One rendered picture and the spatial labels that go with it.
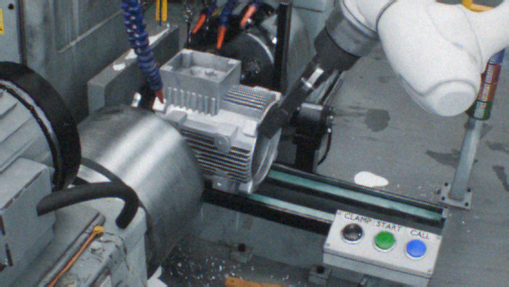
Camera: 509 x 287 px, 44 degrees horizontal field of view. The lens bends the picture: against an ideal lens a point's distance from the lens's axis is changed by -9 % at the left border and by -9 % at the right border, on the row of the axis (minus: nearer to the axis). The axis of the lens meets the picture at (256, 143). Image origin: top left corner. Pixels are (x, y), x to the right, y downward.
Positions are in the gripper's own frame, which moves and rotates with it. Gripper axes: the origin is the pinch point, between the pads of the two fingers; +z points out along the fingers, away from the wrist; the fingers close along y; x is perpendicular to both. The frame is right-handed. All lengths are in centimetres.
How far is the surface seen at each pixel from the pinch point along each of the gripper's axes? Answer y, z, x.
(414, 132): -61, 16, 33
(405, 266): 22.3, -9.8, 27.1
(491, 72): -33.2, -21.8, 29.3
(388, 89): -82, 22, 23
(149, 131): 19.9, 2.4, -14.3
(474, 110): -33.3, -12.3, 32.6
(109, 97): 7.6, 13.2, -25.3
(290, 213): 1.1, 13.1, 13.2
